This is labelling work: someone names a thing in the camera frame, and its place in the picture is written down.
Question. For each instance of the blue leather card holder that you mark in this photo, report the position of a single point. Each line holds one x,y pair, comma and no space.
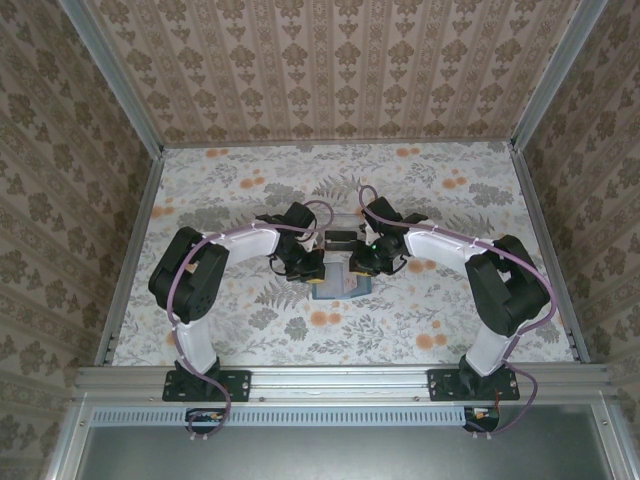
337,292

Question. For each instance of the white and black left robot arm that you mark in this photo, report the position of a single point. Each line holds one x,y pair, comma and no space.
187,280

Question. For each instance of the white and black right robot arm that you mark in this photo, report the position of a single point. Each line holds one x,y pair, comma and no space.
510,290

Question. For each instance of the grey sheet metal panel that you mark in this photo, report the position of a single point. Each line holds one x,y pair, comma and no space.
340,455

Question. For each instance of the aluminium table edge rail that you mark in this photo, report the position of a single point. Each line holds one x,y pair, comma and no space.
340,382

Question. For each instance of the thin aluminium wall rail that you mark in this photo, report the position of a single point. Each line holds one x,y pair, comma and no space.
340,143

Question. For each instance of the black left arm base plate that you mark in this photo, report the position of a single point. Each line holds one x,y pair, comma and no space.
240,385

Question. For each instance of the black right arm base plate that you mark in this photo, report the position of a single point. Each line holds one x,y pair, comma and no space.
440,385

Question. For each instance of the aluminium side rail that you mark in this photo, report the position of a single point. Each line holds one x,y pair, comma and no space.
131,260
550,250

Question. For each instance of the aluminium corner post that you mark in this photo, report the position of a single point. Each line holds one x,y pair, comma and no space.
555,80
115,85

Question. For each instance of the aluminium panel frame bar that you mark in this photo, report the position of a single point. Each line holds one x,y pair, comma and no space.
612,440
65,445

